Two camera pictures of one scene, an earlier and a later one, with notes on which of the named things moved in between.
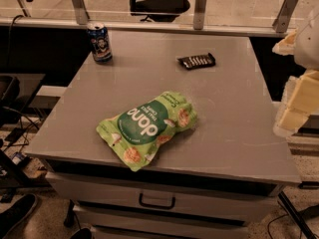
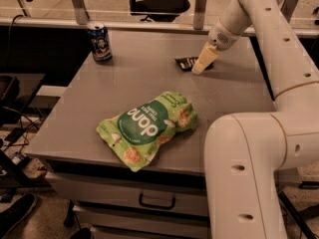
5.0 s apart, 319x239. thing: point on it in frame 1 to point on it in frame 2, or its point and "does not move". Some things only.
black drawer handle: x=158 y=206 does not move
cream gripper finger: x=301 y=99 to x=218 y=36
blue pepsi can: x=100 y=42 does not move
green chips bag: x=138 y=133 does not move
